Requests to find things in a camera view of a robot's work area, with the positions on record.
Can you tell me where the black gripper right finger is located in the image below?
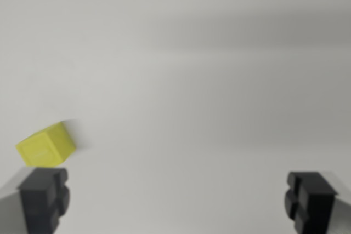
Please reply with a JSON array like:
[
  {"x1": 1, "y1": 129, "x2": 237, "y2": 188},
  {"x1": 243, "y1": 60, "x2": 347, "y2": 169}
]
[{"x1": 283, "y1": 170, "x2": 351, "y2": 234}]

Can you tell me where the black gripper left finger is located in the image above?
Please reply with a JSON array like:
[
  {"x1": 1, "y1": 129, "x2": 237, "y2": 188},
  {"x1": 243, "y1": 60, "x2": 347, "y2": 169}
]
[{"x1": 0, "y1": 166, "x2": 71, "y2": 234}]

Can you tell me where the yellow cube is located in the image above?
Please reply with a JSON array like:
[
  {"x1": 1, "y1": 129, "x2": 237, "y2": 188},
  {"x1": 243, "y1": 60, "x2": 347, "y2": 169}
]
[{"x1": 15, "y1": 121, "x2": 78, "y2": 168}]

